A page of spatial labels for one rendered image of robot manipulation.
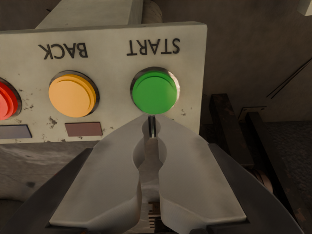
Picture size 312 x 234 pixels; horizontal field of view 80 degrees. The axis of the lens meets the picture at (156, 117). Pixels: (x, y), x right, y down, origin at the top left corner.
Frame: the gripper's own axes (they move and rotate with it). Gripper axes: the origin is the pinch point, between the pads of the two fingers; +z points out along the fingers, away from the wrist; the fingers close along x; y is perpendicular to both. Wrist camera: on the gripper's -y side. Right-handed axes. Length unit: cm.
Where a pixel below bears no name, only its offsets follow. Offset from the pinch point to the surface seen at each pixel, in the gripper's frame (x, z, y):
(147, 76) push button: -0.4, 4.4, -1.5
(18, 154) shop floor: -107, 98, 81
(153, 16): 0, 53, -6
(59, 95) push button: -8.3, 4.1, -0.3
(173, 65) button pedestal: 1.9, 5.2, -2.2
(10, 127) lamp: -14.7, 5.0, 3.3
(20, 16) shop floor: -49, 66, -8
